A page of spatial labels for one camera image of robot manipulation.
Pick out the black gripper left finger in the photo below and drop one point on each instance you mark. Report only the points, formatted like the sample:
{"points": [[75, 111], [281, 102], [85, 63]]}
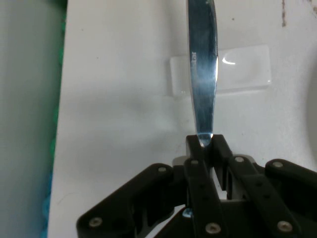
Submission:
{"points": [[153, 198]]}

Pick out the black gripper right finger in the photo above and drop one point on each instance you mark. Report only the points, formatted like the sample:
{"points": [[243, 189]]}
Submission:
{"points": [[277, 193]]}

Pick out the silver table knife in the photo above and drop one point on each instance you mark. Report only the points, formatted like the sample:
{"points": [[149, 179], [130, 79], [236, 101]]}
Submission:
{"points": [[203, 74]]}

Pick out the white plate with dark rim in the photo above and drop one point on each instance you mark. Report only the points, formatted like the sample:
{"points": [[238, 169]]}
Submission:
{"points": [[314, 111]]}

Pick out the light blue foam tile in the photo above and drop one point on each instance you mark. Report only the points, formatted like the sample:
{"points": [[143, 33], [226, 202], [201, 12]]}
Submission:
{"points": [[47, 203]]}

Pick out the white ceramic cutlery rest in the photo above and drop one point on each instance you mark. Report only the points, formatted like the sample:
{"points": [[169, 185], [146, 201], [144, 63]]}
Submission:
{"points": [[242, 72]]}

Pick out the green foam tile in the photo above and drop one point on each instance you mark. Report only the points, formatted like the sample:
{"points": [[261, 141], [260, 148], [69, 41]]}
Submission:
{"points": [[63, 29]]}

